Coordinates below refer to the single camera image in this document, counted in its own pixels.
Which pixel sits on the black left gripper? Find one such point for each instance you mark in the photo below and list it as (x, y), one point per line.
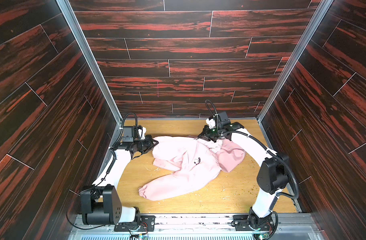
(147, 143)

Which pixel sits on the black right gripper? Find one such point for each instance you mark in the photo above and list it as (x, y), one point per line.
(207, 133)

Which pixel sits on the pink zip-up jacket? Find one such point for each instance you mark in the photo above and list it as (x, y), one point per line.
(193, 162)

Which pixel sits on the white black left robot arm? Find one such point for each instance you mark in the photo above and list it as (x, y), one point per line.
(100, 202)

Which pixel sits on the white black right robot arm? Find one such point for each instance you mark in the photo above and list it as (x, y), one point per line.
(275, 177)

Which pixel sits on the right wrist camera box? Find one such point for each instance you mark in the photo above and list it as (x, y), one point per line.
(219, 121)

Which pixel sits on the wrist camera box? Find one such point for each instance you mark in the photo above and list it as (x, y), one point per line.
(134, 133)
(219, 121)

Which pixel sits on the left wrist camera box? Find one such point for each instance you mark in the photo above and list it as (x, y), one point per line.
(134, 133)

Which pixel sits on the aluminium frame rail right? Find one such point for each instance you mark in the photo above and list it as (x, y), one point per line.
(308, 33)

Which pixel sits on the aluminium frame rail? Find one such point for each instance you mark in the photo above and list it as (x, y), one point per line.
(308, 33)
(99, 89)

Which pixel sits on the aluminium frame rail left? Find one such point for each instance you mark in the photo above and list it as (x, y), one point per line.
(99, 89)

